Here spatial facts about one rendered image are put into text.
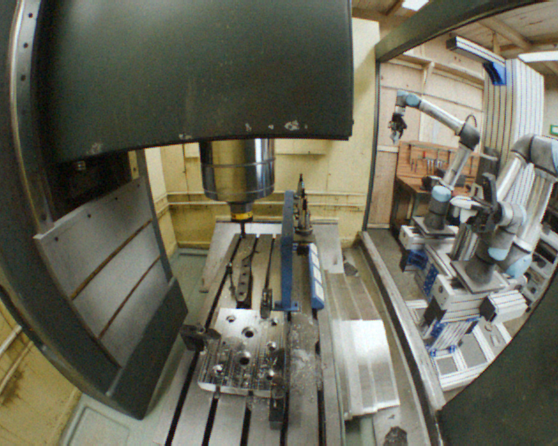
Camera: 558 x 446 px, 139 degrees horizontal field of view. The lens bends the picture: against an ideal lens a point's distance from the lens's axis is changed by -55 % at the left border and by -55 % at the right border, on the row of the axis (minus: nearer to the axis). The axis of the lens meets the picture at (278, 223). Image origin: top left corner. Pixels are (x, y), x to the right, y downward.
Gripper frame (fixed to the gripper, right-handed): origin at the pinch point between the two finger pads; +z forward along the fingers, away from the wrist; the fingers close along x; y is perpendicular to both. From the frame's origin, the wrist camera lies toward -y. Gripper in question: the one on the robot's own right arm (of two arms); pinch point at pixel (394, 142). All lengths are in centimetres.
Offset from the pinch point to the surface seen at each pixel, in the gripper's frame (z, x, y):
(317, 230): 67, -14, 43
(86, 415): 88, 52, 207
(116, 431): 87, 61, 190
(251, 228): 72, -38, 82
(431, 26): -59, 41, 51
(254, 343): 44, 56, 122
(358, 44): -60, -23, 24
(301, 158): 21, -31, 52
